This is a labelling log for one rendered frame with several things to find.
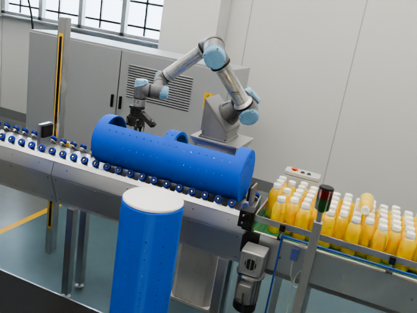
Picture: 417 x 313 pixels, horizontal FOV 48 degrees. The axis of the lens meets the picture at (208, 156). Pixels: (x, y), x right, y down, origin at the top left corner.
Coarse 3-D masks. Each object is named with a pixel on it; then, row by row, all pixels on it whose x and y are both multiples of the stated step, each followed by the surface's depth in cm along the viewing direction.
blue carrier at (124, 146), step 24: (120, 120) 276; (96, 144) 257; (120, 144) 252; (144, 144) 248; (168, 144) 245; (144, 168) 252; (168, 168) 245; (192, 168) 240; (216, 168) 236; (240, 168) 232; (216, 192) 242; (240, 192) 240
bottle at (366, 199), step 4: (364, 196) 226; (368, 196) 225; (372, 196) 229; (360, 200) 225; (364, 200) 220; (368, 200) 220; (372, 200) 224; (360, 204) 220; (364, 204) 218; (368, 204) 217; (372, 204) 219; (360, 208) 219; (372, 208) 219
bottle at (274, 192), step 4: (272, 188) 244; (276, 188) 242; (280, 188) 243; (272, 192) 242; (276, 192) 242; (280, 192) 243; (272, 196) 242; (276, 196) 242; (268, 200) 245; (272, 200) 243; (276, 200) 242; (268, 204) 245; (272, 204) 243; (268, 208) 245; (268, 212) 245; (268, 216) 246
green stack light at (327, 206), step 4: (316, 196) 197; (316, 200) 196; (320, 200) 194; (316, 204) 196; (320, 204) 194; (324, 204) 194; (328, 204) 194; (316, 208) 196; (320, 208) 195; (324, 208) 194; (328, 208) 195
